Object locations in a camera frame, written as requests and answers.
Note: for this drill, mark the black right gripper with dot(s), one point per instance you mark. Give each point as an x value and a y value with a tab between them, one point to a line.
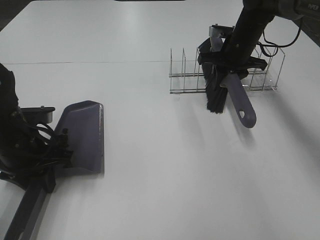
237	49

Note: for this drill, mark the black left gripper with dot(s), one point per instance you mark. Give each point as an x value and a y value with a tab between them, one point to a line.
26	148

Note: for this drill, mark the purple hand brush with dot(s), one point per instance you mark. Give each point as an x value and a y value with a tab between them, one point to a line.
220	83

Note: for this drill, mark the purple dustpan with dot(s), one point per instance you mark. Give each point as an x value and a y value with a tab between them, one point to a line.
79	129

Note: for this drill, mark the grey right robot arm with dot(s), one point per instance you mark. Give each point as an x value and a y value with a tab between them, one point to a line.
287	9

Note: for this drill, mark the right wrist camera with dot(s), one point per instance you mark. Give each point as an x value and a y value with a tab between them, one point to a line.
220	31

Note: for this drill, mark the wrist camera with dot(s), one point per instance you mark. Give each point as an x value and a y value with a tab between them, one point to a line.
220	31
37	115

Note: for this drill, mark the chrome wire rack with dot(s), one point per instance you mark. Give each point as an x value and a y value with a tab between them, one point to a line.
187	76

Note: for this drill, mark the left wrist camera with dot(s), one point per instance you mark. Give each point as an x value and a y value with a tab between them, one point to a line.
37	115

